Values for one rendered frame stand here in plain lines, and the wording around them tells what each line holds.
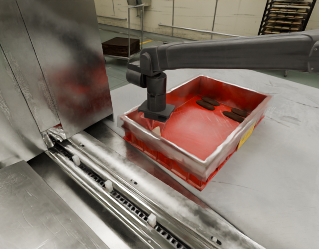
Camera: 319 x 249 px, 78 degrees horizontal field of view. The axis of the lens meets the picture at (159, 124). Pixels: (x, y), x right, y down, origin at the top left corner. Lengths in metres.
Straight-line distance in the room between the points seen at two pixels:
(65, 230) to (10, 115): 0.30
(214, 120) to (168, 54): 0.40
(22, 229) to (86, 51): 0.45
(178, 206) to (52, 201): 0.27
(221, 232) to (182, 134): 0.36
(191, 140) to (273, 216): 0.31
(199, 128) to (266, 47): 0.43
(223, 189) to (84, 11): 0.59
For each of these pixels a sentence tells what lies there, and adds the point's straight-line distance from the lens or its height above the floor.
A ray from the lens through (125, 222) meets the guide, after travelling 0.46.
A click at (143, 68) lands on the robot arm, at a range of 0.52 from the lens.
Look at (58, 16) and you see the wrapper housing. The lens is 0.59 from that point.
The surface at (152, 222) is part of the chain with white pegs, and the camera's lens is 0.45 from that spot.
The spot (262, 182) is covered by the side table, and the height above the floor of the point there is 0.82.
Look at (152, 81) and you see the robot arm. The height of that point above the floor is 1.05.
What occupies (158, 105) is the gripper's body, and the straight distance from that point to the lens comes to 0.58.
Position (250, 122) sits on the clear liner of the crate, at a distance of 0.65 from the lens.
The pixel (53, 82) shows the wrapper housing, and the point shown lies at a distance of 0.60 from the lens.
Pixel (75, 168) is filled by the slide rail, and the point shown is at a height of 0.85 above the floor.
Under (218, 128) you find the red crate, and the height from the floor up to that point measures 0.82.
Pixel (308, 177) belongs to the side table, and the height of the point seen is 0.82.
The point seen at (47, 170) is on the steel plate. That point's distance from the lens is 0.67.
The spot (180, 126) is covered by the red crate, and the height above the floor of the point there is 0.82.
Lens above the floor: 1.27
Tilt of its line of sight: 36 degrees down
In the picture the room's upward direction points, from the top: straight up
